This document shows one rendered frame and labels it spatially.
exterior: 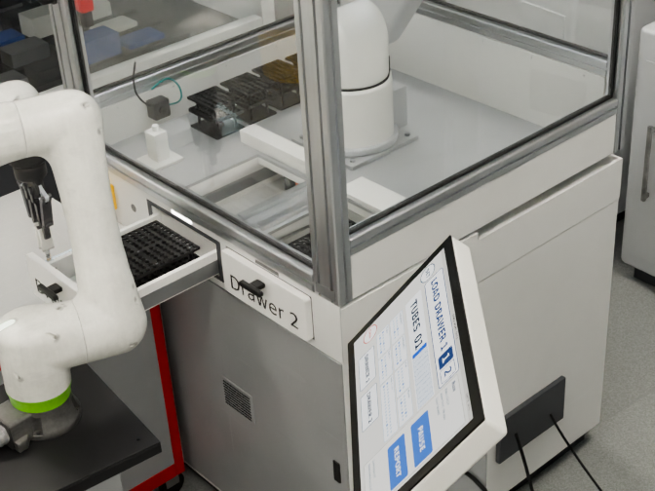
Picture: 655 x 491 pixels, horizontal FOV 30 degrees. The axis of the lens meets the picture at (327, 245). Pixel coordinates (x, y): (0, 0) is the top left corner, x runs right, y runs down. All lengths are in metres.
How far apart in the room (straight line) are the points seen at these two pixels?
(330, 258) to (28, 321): 0.60
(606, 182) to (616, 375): 0.94
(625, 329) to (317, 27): 2.13
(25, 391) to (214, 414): 0.85
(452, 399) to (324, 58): 0.68
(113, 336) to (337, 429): 0.59
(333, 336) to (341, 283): 0.14
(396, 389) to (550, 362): 1.18
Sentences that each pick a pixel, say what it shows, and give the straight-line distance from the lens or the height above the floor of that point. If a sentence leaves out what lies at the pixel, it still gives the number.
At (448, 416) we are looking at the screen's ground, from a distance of 1.90.
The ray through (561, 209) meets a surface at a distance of 2.97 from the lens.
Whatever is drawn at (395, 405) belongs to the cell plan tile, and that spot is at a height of 1.05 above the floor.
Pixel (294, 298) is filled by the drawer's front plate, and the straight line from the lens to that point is 2.57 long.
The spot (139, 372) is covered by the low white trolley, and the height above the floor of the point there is 0.48.
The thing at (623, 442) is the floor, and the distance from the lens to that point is 3.63.
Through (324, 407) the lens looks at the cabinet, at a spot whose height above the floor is 0.64.
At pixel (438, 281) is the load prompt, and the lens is 2.17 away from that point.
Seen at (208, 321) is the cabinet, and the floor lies 0.66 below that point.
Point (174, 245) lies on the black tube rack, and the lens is 2.83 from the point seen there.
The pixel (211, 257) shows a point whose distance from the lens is 2.80.
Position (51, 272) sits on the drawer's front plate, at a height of 0.93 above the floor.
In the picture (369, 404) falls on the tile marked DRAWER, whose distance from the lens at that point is 2.15.
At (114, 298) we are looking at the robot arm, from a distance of 2.40.
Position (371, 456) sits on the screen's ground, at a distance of 2.05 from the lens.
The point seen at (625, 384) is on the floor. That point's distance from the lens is 3.84.
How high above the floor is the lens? 2.37
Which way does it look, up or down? 32 degrees down
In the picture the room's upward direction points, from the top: 4 degrees counter-clockwise
